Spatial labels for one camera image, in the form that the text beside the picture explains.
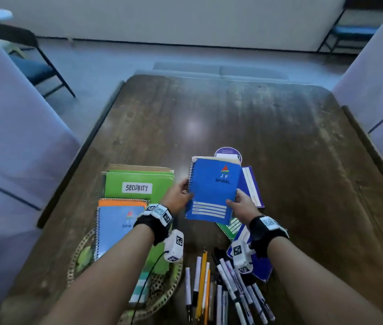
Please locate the person's left hand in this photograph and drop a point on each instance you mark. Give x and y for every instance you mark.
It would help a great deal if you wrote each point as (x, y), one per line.
(174, 199)

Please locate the person's right hand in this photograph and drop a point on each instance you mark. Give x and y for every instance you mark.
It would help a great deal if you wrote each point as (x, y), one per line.
(245, 209)

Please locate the person's right thumb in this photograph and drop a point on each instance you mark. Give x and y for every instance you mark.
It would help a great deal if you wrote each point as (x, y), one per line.
(240, 196)

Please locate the person's left thumb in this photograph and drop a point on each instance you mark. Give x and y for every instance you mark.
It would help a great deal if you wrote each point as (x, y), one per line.
(188, 196)

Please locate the person's left forearm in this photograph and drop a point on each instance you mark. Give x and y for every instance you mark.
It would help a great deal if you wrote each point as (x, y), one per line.
(110, 277)

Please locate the person's right forearm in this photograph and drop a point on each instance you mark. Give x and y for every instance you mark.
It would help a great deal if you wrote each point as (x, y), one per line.
(313, 287)

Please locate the dark blue notebook white strip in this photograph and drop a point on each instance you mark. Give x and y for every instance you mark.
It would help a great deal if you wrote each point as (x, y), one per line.
(250, 186)

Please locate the green notebook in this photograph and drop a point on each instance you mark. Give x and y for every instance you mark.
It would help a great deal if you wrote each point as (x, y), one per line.
(232, 229)

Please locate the purple round notepad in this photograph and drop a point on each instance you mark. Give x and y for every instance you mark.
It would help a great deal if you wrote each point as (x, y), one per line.
(228, 152)

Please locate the brown folder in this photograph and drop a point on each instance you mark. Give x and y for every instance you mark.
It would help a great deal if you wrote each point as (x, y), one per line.
(134, 167)

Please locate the green folder with white label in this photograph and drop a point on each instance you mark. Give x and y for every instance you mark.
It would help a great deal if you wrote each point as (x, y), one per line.
(117, 187)

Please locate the plain green folder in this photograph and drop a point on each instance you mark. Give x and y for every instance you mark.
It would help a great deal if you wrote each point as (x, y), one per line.
(156, 263)

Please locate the plain dark blue notebook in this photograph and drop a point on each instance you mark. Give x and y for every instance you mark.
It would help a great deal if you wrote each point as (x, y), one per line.
(262, 267)

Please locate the light blue spiral notebook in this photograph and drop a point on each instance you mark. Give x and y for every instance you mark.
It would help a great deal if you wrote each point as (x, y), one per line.
(113, 226)

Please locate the yellow pencil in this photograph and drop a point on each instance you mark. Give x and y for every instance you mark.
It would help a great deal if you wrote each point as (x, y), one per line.
(201, 284)

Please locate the pile of white black markers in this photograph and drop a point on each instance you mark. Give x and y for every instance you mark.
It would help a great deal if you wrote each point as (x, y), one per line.
(234, 291)

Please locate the orange pencil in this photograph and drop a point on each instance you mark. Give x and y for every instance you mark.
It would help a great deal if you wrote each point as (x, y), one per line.
(207, 294)

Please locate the woven wicker basket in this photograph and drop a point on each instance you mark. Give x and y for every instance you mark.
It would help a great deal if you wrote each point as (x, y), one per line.
(162, 294)

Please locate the teal white striped booklet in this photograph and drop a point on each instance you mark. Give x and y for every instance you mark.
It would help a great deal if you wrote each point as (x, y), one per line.
(140, 288)

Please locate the grey bench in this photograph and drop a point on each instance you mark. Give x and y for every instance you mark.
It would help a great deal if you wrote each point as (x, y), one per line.
(211, 71)

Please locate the lavender tablecloth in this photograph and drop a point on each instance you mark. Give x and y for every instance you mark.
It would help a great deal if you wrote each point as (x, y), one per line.
(15, 148)
(377, 81)

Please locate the black folding chair blue seat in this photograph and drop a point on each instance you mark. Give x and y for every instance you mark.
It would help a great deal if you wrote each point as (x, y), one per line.
(32, 69)
(352, 31)

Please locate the pale yellow cloth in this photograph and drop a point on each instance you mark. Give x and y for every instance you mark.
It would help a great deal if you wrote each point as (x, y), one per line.
(10, 48)

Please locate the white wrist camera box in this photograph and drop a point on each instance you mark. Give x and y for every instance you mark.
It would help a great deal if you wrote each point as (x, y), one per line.
(174, 247)
(242, 257)

